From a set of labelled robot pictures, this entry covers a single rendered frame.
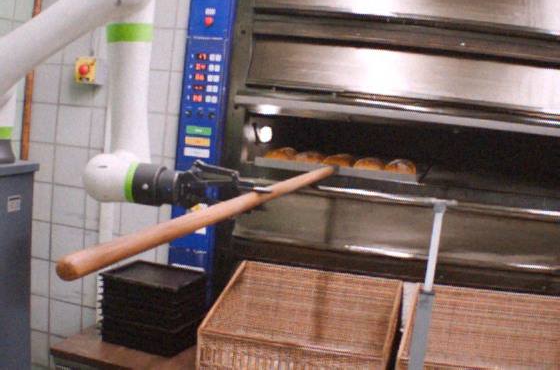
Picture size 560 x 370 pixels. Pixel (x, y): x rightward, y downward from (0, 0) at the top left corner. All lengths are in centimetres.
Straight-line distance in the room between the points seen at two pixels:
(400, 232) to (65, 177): 126
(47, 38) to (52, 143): 133
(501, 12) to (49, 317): 205
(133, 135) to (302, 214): 97
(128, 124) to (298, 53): 97
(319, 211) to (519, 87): 80
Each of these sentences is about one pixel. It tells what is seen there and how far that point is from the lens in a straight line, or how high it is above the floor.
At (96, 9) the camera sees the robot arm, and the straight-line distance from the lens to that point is 163.
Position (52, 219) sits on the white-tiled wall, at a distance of 297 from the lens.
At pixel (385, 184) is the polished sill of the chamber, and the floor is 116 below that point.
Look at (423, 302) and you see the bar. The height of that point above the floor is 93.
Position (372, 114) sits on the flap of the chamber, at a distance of 239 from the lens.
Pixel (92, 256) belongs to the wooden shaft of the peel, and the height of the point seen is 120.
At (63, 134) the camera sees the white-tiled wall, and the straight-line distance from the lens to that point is 292.
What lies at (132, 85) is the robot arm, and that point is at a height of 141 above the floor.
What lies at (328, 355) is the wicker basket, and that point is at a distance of 217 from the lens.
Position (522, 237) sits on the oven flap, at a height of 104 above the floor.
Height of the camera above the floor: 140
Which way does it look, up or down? 4 degrees down
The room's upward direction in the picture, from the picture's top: 5 degrees clockwise
